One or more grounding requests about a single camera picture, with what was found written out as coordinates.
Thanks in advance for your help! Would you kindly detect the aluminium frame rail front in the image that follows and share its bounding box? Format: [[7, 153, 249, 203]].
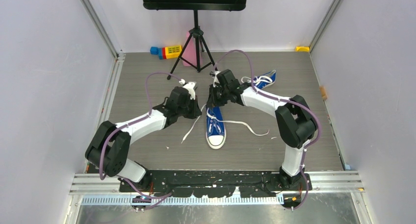
[[70, 170, 364, 206]]

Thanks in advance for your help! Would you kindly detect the colourful toy block phone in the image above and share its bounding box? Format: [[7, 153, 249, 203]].
[[150, 45, 182, 60]]

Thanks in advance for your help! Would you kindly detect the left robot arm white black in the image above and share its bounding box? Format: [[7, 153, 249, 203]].
[[85, 81, 202, 192]]

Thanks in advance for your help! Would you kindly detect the blue canvas sneaker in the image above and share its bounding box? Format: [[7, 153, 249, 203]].
[[206, 107, 226, 149], [241, 70, 277, 89]]

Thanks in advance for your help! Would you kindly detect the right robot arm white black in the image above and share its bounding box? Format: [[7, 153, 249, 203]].
[[207, 69, 319, 190]]

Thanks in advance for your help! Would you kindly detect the pink block behind tripod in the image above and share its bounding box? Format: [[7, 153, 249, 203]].
[[182, 32, 197, 66]]

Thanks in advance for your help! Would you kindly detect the yellow corner piece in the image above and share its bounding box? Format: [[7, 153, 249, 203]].
[[295, 46, 310, 52]]

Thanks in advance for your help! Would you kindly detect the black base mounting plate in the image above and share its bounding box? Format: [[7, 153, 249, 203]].
[[119, 170, 312, 198]]

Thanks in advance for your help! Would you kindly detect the small wooden block on wall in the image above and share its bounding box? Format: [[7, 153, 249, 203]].
[[319, 86, 328, 101]]

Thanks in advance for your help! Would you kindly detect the black tripod music stand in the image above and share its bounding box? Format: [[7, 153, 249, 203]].
[[143, 0, 247, 80]]

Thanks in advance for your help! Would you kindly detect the white shoelace of sneaker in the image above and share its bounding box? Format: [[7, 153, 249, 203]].
[[241, 71, 277, 88], [201, 104, 270, 139]]

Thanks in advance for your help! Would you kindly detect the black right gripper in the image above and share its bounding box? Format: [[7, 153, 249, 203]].
[[207, 84, 229, 108]]

